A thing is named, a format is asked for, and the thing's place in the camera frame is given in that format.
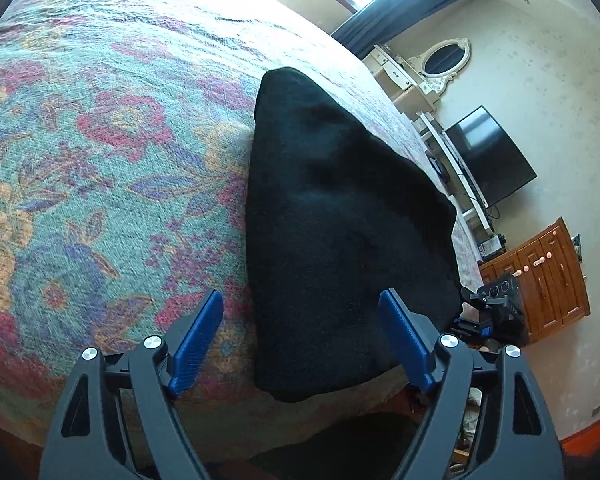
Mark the white television stand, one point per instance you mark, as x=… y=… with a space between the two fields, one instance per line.
x=455 y=175

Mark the black flat screen television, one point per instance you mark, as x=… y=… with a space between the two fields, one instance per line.
x=490 y=155

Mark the oval vanity mirror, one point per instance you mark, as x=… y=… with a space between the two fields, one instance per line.
x=442 y=57

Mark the brown wooden cabinet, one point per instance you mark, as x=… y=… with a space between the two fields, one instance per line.
x=545 y=280

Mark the dark blue curtain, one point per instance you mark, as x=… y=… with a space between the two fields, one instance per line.
x=405 y=5

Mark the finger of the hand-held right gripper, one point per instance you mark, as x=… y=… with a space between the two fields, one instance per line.
x=474 y=298
x=472 y=329

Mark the small black set-top box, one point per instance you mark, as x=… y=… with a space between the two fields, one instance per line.
x=435 y=165

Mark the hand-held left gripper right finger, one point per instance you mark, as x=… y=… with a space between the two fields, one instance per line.
x=405 y=335

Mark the person's dark clothing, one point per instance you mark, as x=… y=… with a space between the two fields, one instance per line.
x=340 y=445

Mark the black pants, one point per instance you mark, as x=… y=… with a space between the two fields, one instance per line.
x=340 y=220

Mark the cream vanity dresser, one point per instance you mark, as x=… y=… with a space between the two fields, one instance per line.
x=395 y=72

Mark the floral bedspread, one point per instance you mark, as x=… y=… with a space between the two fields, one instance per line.
x=105 y=160

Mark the small black router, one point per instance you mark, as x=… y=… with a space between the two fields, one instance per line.
x=492 y=246

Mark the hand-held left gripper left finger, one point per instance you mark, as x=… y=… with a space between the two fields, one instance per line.
x=200 y=340

